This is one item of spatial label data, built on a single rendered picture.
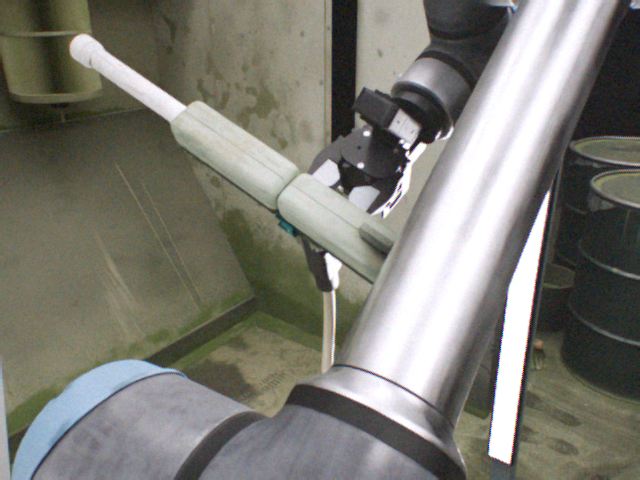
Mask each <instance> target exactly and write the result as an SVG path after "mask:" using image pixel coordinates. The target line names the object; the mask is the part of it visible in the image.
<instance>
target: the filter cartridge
mask: <svg viewBox="0 0 640 480"><path fill-rule="evenodd" d="M80 35H88V36H89V37H91V38H92V39H93V36H92V31H91V23H90V18H89V10H88V2H87V0H0V55H1V59H2V64H3V69H4V73H5V78H6V79H7V83H8V88H9V90H8V92H9V97H10V99H13V101H15V102H21V103H51V106H52V108H54V109H60V114H61V120H62V123H64V122H65V119H64V114H63V109H64V108H67V107H69V103H70V102H78V101H84V100H89V99H93V98H97V97H99V96H102V95H103V94H104V91H103V90H102V86H101V82H100V73H99V71H97V70H96V69H95V68H88V67H85V66H84V65H82V64H81V63H79V62H78V61H77V59H75V58H73V57H72V56H71V54H70V45H71V43H72V41H73V40H74V39H75V38H76V37H78V36H80Z"/></svg>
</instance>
